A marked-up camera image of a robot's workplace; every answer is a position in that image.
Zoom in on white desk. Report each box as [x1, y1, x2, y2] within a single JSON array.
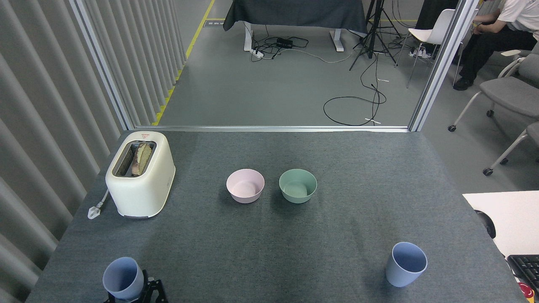
[[462, 190, 539, 258]]

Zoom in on person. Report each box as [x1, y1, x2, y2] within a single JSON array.
[[453, 0, 539, 91]]

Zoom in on silver post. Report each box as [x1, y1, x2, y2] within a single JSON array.
[[69, 0, 135, 131], [408, 0, 480, 132]]

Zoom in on green bowl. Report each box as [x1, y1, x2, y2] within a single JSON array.
[[279, 169, 318, 204]]

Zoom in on table with dark cloth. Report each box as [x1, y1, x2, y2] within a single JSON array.
[[223, 0, 368, 52]]

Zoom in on black floor cable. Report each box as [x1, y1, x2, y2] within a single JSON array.
[[323, 53, 387, 127]]

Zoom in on black mouse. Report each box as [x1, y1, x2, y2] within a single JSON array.
[[475, 210, 496, 239]]

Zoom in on black keyboard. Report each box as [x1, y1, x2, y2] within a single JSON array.
[[507, 255, 539, 293]]

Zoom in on grey chair on wheels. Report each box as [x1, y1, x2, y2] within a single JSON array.
[[448, 50, 539, 133], [483, 122, 539, 176]]

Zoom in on blue plastic cup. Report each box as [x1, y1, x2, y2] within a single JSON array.
[[103, 257, 144, 300], [385, 242, 428, 288]]

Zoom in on white chair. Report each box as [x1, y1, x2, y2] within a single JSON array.
[[395, 8, 464, 89]]

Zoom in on silver rail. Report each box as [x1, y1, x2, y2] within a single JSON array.
[[134, 125, 411, 133]]

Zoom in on cream white toaster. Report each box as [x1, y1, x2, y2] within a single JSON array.
[[105, 131, 176, 219]]

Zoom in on white plug with cable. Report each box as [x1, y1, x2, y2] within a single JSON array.
[[88, 189, 110, 220]]

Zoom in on pink bowl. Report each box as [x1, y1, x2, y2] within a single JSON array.
[[226, 169, 265, 204]]

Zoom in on bread slice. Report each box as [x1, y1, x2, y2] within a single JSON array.
[[131, 142, 152, 177]]

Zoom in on black tripod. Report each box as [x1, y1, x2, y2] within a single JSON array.
[[349, 0, 403, 71]]

